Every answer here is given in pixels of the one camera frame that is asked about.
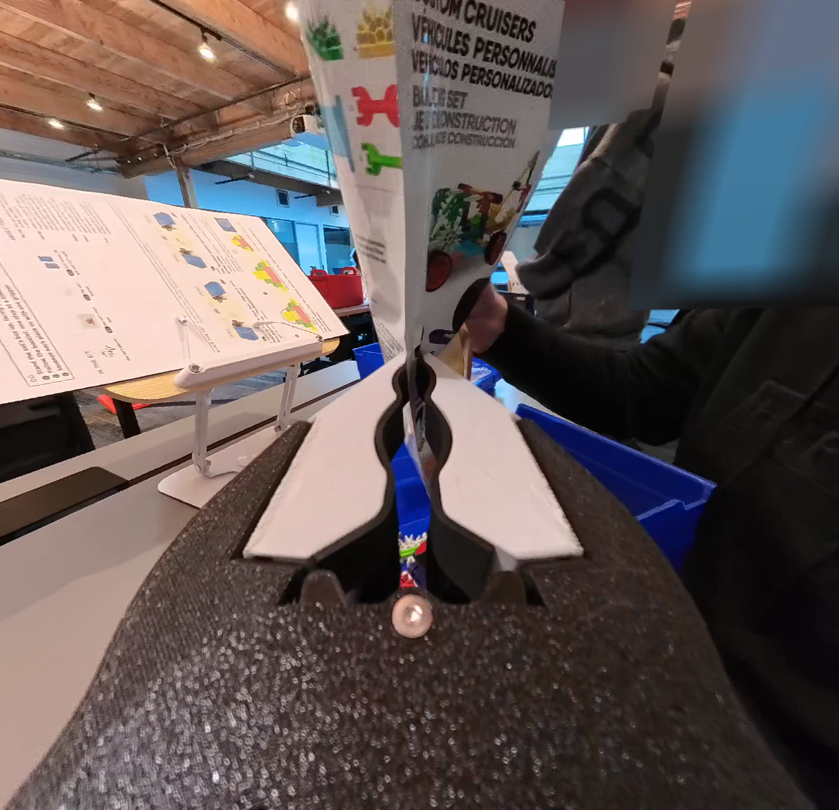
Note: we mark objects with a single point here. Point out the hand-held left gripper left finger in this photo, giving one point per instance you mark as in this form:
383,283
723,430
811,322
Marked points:
321,482

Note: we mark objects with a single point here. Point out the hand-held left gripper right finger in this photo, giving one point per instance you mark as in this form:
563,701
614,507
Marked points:
505,489

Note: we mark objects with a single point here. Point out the large blue plastic bin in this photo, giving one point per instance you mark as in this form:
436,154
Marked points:
616,475

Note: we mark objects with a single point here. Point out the printed toy set bag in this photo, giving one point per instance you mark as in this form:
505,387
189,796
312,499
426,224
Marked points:
472,167

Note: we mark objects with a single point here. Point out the person's right forearm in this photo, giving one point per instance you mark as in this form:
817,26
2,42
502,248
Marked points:
590,377

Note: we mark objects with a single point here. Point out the person's right hand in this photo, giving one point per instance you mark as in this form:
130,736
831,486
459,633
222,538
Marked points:
490,318

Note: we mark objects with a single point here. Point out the pile of plastic construction pieces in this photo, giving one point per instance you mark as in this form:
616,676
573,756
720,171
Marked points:
411,554

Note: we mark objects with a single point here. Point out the red storage basket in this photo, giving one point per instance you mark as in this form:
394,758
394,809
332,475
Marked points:
337,289

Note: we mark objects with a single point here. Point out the white document stand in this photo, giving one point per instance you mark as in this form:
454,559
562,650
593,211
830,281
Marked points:
216,370

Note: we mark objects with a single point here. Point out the white instruction sheet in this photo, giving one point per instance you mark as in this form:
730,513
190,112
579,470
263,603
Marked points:
131,279

